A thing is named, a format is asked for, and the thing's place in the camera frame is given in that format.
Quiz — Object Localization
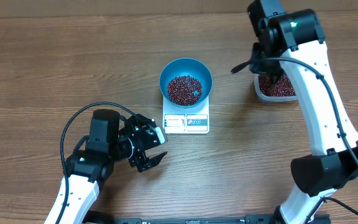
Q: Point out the clear plastic container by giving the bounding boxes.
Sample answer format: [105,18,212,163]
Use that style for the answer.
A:
[254,74,298,103]

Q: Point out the white digital kitchen scale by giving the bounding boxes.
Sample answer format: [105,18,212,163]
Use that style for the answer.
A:
[162,97,210,134]

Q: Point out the teal plastic bowl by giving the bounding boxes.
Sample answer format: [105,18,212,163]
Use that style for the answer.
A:
[159,58,213,109]

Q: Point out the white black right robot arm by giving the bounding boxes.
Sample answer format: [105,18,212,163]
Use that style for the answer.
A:
[247,1,358,223]

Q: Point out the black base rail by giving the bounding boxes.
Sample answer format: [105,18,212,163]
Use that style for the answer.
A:
[85,210,332,224]

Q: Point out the red beans in bowl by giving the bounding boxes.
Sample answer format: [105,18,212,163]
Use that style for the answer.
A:
[167,75,203,106]

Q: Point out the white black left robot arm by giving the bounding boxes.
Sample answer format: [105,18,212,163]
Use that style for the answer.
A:
[46,109,167,223]

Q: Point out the red adzuki beans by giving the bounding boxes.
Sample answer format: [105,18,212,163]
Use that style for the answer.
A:
[258,75,296,97]

